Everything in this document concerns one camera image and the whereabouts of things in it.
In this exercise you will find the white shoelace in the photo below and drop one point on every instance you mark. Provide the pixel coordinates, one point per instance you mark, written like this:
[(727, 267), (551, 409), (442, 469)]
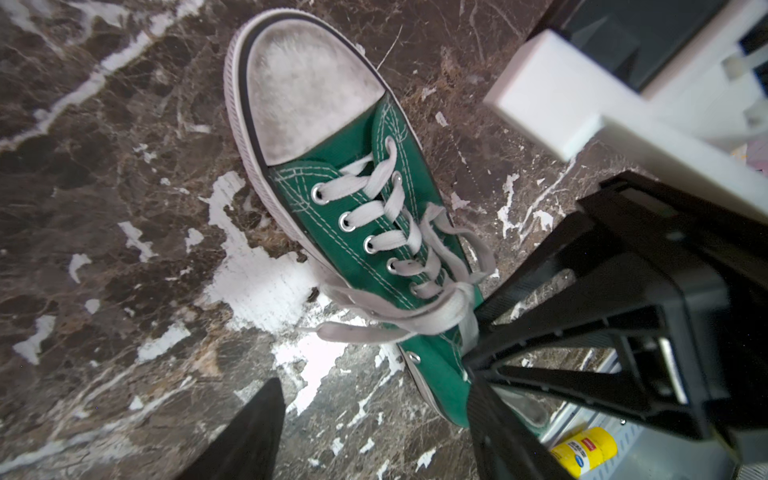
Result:
[(453, 260)]

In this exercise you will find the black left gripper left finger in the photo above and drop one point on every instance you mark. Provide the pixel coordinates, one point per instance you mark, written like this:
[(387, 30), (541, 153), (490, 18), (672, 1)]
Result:
[(247, 448)]

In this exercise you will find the yellow marker tube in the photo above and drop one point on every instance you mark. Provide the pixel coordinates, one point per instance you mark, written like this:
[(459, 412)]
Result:
[(585, 451)]

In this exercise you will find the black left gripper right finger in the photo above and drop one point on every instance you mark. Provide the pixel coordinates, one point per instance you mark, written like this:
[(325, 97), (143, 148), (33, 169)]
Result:
[(504, 448)]

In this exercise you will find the green canvas sneaker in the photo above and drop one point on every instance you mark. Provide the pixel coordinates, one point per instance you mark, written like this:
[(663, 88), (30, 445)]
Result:
[(303, 103)]

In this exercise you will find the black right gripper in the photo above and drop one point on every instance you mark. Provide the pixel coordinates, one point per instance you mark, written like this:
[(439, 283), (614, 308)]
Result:
[(675, 285)]

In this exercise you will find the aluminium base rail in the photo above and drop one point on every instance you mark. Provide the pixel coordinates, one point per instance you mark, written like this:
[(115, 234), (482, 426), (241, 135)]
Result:
[(643, 453)]

